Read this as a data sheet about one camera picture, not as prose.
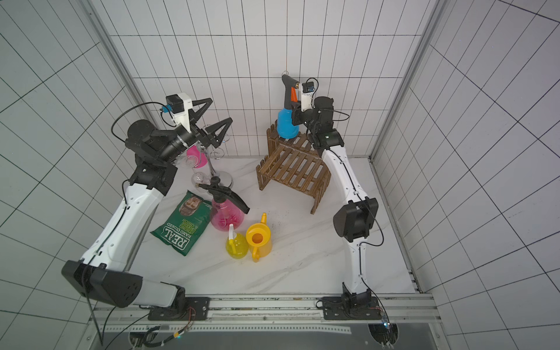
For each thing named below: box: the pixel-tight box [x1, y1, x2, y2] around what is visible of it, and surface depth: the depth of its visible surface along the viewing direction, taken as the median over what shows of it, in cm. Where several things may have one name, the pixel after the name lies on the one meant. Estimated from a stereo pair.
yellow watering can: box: [245, 212, 273, 263], surface depth 80 cm
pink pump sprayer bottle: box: [195, 176, 251, 232], surface depth 81 cm
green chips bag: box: [150, 189, 213, 257], surface depth 91 cm
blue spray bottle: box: [277, 74, 300, 140], surface depth 80 cm
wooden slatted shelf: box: [255, 120, 332, 215], surface depth 97 cm
